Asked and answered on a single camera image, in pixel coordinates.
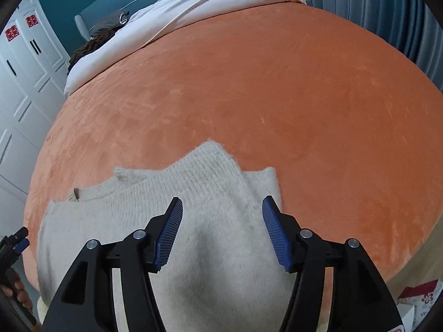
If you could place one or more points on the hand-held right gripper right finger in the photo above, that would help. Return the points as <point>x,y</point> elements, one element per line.
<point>275,235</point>

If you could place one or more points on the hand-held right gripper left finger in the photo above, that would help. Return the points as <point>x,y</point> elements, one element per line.
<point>169,235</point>

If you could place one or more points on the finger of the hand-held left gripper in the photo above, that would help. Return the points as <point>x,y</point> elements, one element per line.
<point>19,242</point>

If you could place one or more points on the beige knit sweater black hearts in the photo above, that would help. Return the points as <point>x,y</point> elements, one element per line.
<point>214,242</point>

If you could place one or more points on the person's left hand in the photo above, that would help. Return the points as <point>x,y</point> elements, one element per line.
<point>22,295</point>

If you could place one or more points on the white wardrobe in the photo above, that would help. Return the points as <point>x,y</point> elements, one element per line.
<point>24,110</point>

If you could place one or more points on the orange plush blanket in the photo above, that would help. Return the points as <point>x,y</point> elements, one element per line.
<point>277,93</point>

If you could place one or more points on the white box with flower print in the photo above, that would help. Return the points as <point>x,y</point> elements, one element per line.
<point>420,297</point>

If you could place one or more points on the brown ruffled cloth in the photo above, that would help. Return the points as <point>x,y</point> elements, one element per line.
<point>86,48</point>

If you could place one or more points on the red paper decal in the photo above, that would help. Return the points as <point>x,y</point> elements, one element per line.
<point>32,21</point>
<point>11,34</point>

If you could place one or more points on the dark grey cloth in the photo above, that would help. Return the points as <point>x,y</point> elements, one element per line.
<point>107,22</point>

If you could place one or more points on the white duvet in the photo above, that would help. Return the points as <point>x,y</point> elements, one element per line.
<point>193,10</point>

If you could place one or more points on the blue-grey curtain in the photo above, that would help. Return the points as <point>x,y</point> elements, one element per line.
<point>363,0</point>

